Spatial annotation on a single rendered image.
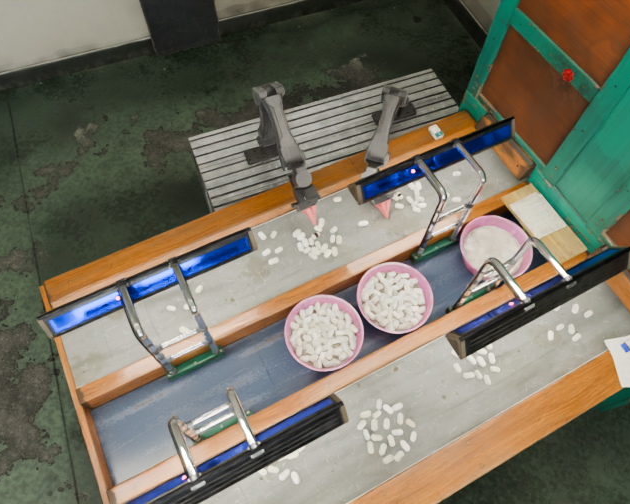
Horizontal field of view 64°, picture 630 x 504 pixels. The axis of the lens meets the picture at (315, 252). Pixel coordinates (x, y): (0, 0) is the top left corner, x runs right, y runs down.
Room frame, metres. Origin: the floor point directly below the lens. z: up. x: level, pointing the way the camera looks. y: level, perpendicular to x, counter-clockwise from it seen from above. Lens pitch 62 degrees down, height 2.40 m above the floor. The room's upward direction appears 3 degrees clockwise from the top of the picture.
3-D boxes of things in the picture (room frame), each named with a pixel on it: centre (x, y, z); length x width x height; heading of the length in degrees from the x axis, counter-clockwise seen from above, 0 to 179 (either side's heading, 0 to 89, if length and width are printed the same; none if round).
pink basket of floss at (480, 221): (0.92, -0.67, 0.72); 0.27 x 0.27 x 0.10
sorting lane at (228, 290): (0.91, 0.03, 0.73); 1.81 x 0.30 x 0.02; 120
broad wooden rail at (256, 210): (1.09, 0.13, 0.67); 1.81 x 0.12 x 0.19; 120
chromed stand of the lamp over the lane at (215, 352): (0.51, 0.42, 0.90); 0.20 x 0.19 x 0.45; 120
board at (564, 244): (1.03, -0.86, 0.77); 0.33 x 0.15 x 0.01; 30
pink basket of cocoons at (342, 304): (0.56, -0.05, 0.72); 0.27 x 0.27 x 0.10
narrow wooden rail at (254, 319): (0.75, -0.06, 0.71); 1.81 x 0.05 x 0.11; 120
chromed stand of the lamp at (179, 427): (0.17, 0.22, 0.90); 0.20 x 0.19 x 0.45; 120
